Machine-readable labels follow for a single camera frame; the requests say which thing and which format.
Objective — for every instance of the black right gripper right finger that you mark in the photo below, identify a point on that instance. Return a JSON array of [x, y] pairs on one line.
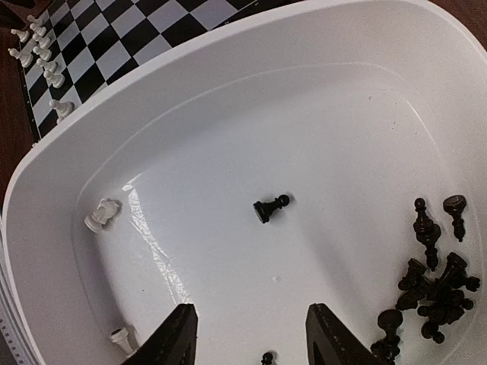
[[330, 342]]

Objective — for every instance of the white plastic tub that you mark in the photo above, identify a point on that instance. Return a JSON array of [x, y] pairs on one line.
[[354, 109]]

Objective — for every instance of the white pawn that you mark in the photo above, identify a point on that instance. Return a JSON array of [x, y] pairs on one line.
[[38, 29], [35, 20], [56, 80], [44, 54], [42, 41], [50, 66]]

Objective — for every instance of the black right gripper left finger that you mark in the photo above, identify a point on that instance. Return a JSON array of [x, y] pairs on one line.
[[173, 342]]

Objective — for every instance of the black white chessboard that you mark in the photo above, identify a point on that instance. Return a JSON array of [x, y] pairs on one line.
[[94, 43]]

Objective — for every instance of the white knight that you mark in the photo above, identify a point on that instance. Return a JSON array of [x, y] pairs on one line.
[[105, 211]]

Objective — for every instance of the black pawn among white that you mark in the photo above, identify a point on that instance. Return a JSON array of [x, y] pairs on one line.
[[267, 359]]

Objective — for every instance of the white piece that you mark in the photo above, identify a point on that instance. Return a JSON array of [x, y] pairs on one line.
[[23, 35]]

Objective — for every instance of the black pawn lone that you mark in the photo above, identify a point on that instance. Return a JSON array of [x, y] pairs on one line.
[[264, 210]]

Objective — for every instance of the pile of black chess pieces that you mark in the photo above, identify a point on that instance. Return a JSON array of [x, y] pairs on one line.
[[441, 301]]

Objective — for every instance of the aluminium front rail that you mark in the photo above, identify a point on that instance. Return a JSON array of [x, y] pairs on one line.
[[12, 328]]

